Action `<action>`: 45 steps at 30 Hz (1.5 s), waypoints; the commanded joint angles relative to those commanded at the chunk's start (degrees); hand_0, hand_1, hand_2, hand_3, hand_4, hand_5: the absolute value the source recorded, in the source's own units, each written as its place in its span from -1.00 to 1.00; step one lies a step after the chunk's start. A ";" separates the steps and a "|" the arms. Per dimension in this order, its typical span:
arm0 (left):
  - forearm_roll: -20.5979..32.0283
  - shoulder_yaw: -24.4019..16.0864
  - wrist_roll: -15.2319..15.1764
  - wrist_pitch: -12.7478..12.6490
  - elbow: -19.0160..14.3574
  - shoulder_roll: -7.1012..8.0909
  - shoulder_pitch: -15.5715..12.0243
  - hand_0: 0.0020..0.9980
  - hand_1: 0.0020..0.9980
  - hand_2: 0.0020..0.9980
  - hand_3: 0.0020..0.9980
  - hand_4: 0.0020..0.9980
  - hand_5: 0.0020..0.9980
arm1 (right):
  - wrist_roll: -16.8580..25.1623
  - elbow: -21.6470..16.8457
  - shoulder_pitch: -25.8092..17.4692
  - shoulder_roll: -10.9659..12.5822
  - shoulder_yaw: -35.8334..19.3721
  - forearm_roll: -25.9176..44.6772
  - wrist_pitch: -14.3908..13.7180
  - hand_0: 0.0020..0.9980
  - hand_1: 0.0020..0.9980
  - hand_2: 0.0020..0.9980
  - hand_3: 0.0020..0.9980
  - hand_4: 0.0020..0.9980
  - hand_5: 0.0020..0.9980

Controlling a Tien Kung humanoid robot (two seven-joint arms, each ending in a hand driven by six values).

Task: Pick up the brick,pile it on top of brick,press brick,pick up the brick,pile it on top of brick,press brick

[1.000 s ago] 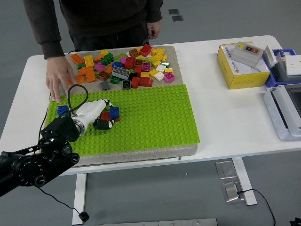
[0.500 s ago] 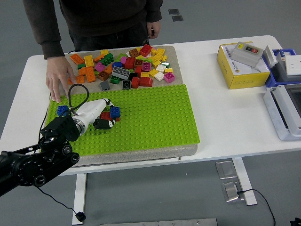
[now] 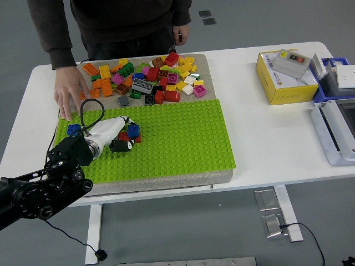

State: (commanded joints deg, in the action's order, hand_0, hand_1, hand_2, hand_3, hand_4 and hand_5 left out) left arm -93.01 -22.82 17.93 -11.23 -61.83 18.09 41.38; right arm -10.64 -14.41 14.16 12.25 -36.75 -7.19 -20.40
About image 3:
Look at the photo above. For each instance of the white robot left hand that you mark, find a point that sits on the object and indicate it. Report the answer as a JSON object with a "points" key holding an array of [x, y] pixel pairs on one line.
{"points": [[106, 130]]}

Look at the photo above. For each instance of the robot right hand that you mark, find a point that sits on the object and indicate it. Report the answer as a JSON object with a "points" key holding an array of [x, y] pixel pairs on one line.
{"points": [[349, 261]]}

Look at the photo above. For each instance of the person's left hand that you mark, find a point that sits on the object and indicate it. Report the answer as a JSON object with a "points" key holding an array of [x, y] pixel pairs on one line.
{"points": [[181, 34]]}

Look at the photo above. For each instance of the person's right hand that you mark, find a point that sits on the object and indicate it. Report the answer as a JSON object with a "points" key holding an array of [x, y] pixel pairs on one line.
{"points": [[68, 86]]}

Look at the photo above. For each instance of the small blue brick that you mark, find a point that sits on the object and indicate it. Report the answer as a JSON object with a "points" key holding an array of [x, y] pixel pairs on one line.
{"points": [[133, 130], [73, 129]]}

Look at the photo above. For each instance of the orange long brick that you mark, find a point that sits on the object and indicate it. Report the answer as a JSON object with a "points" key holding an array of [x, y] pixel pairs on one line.
{"points": [[95, 93], [106, 87]]}

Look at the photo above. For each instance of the yellow long brick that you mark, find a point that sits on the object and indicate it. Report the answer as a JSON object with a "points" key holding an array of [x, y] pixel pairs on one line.
{"points": [[104, 71]]}

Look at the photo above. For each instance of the lime green studded baseplate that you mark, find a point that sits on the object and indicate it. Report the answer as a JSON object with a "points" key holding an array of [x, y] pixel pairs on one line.
{"points": [[180, 138]]}

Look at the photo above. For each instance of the person's right forearm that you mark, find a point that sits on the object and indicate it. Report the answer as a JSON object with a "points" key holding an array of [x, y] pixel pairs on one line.
{"points": [[55, 41]]}

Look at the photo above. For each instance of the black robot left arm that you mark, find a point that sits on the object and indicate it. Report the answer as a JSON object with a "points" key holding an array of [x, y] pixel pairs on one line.
{"points": [[72, 151]]}

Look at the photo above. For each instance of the person's left forearm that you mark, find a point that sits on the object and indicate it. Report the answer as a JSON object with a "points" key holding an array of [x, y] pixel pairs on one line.
{"points": [[183, 14]]}

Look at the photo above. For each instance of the red long brick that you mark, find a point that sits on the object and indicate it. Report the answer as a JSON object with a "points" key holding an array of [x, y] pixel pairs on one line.
{"points": [[123, 136]]}

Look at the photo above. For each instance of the small orange brick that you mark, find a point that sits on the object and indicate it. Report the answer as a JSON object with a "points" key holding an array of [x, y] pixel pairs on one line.
{"points": [[96, 83]]}

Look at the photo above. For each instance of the small dark green brick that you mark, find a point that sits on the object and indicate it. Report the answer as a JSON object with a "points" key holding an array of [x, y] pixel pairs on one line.
{"points": [[95, 77]]}

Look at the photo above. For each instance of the small dark grey brick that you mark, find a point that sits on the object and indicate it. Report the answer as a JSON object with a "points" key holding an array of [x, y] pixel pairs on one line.
{"points": [[123, 101]]}

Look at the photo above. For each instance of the dark brown brick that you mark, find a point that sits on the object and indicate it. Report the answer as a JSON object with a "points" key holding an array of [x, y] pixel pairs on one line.
{"points": [[163, 73]]}

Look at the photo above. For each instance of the shiny green brick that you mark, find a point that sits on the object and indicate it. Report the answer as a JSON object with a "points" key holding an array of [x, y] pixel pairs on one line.
{"points": [[195, 75]]}

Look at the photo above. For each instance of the lime green flat brick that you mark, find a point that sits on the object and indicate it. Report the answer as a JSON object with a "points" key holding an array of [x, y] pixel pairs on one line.
{"points": [[114, 86]]}

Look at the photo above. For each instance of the white brick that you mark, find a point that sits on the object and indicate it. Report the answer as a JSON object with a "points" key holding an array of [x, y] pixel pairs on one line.
{"points": [[187, 89], [190, 80]]}

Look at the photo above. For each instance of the small magenta brick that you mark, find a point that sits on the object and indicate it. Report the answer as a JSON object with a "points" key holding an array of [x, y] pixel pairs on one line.
{"points": [[145, 71]]}

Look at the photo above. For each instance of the black brick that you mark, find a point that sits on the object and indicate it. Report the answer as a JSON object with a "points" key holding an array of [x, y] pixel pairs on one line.
{"points": [[156, 89], [149, 100]]}

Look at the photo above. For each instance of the dark grey long brick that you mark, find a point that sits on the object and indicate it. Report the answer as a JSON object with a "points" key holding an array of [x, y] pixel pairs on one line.
{"points": [[142, 85]]}

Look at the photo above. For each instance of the dark green long brick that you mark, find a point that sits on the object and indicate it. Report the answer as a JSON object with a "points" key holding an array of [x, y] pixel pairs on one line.
{"points": [[126, 69]]}

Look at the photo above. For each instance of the dark floor socket cover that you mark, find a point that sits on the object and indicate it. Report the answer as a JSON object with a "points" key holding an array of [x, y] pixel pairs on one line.
{"points": [[205, 14], [209, 21]]}

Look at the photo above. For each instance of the person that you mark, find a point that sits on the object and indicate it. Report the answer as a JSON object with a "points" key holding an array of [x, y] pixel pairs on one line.
{"points": [[124, 16]]}

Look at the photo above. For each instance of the white table leg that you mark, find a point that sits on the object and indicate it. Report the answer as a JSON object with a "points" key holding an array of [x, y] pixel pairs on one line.
{"points": [[93, 235], [288, 210]]}

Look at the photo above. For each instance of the grey-brown foam mat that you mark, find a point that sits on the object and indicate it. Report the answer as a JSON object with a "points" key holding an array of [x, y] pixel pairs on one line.
{"points": [[166, 184]]}

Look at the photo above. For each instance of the silver floor plate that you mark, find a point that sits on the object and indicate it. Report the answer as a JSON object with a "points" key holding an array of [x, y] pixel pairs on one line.
{"points": [[273, 225], [266, 199]]}

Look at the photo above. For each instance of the yellow cardboard box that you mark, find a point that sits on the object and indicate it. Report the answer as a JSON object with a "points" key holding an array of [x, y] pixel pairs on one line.
{"points": [[294, 95]]}

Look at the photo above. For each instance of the small white plastic box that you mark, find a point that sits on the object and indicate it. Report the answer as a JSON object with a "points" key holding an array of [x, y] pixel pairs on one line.
{"points": [[317, 66]]}

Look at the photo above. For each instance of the blue plastic bin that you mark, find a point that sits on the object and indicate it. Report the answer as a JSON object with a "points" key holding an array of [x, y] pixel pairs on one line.
{"points": [[319, 95]]}

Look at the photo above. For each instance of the long metal floor strip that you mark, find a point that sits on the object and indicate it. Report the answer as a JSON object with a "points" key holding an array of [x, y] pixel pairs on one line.
{"points": [[188, 261]]}

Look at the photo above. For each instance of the grey push-button switch box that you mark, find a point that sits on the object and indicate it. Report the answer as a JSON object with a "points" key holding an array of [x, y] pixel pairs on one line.
{"points": [[291, 65]]}

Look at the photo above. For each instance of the white electrical enclosure box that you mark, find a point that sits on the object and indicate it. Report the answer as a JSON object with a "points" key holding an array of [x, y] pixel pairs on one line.
{"points": [[321, 130]]}

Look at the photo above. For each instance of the white wall socket panel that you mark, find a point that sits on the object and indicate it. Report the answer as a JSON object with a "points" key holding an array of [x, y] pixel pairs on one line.
{"points": [[346, 77]]}

